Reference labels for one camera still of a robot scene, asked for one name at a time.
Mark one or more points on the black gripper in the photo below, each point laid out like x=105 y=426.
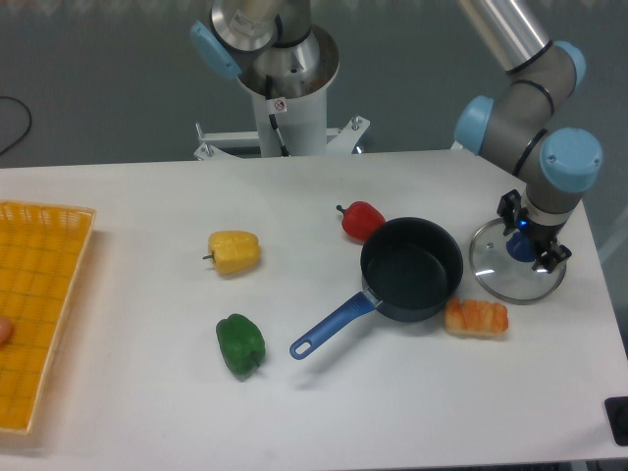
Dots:
x=535 y=234

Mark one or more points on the glass lid blue knob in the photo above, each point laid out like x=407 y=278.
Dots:
x=505 y=266

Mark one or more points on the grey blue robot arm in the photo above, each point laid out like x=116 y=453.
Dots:
x=557 y=167

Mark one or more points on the orange toast bread piece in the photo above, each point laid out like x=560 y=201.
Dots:
x=476 y=318

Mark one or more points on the dark blue saucepan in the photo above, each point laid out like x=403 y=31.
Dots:
x=410 y=267

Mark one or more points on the red bell pepper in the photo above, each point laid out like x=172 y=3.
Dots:
x=360 y=219

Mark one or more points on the black device at table edge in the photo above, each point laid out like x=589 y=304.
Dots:
x=617 y=413

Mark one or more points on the yellow bell pepper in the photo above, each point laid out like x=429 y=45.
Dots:
x=233 y=252

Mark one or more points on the green bell pepper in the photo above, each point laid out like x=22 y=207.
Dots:
x=241 y=343

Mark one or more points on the yellow plastic basket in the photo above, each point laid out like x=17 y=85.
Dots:
x=42 y=246

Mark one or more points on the orange item in basket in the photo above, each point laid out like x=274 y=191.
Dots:
x=6 y=329

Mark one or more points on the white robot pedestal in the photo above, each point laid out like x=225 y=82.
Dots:
x=288 y=88

